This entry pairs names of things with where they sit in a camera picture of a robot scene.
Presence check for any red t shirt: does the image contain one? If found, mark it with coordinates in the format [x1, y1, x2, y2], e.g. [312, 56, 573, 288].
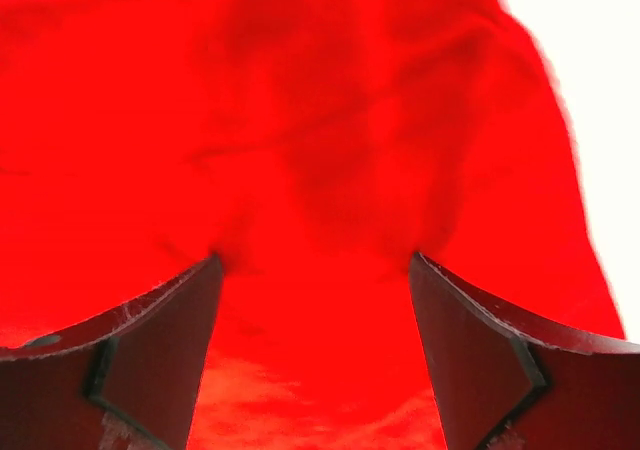
[1, 0, 624, 449]

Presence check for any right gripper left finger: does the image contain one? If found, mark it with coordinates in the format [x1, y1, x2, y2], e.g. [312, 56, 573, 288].
[1, 256, 223, 449]

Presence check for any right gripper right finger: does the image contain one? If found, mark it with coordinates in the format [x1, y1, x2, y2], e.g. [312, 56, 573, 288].
[409, 254, 639, 450]

